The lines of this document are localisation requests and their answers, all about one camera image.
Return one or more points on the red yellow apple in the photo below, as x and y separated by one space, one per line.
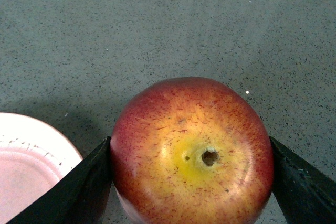
191 150

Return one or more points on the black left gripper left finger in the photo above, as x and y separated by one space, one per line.
80 197

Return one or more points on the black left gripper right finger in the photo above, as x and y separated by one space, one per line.
304 194

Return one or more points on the pink plate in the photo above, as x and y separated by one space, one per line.
34 158

